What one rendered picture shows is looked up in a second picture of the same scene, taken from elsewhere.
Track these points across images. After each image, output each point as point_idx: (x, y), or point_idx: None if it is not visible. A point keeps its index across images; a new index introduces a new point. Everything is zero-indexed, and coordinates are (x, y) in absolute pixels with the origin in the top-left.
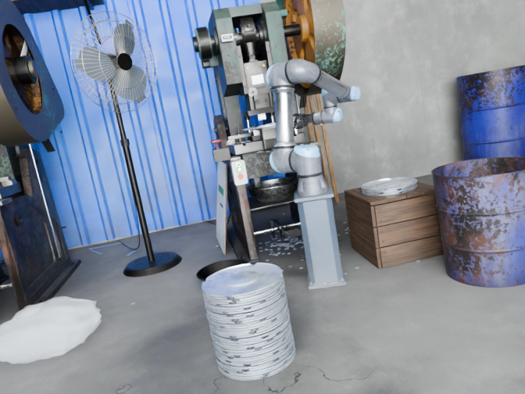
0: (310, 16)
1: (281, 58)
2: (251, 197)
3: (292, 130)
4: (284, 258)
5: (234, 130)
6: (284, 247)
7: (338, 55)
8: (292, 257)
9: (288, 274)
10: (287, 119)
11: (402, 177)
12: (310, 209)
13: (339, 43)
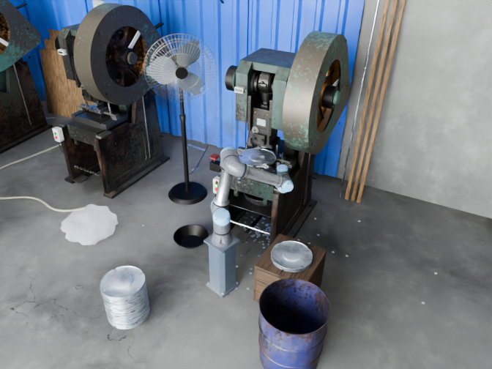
0: None
1: (278, 116)
2: None
3: (225, 195)
4: (238, 245)
5: None
6: (254, 233)
7: (303, 144)
8: (241, 248)
9: None
10: (222, 189)
11: (311, 253)
12: (211, 250)
13: (302, 138)
